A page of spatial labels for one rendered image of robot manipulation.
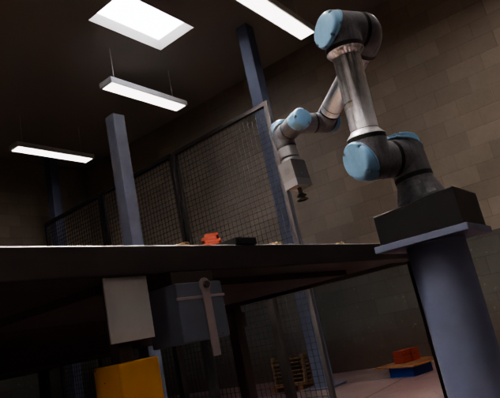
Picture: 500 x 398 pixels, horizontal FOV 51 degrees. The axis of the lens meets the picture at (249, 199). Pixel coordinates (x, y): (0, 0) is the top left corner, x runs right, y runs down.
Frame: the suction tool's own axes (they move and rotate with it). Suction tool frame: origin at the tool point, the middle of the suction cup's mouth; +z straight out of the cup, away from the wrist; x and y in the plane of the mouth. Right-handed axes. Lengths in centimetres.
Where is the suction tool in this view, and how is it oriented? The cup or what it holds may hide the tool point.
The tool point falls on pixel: (302, 200)
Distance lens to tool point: 192.4
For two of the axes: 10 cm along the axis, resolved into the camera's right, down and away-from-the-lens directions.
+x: 6.5, -3.9, -6.5
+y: -7.1, -0.2, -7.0
